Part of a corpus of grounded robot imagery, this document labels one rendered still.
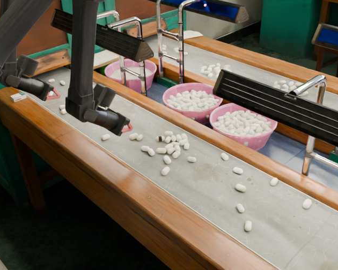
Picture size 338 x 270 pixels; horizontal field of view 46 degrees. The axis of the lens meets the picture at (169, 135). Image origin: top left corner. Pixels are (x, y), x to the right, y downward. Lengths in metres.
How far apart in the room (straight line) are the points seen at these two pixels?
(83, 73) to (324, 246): 0.81
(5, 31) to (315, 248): 0.95
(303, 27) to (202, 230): 3.22
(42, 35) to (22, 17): 1.15
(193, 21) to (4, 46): 3.17
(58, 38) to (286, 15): 2.60
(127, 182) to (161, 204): 0.15
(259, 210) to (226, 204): 0.10
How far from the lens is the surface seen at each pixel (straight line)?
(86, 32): 1.11
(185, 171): 1.38
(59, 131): 1.63
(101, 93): 1.23
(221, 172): 1.38
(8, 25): 0.97
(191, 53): 2.30
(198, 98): 1.81
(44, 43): 2.14
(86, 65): 1.14
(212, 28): 4.26
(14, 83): 1.53
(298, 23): 4.16
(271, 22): 4.32
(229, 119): 1.67
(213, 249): 1.10
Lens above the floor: 1.60
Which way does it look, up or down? 34 degrees down
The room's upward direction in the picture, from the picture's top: 2 degrees counter-clockwise
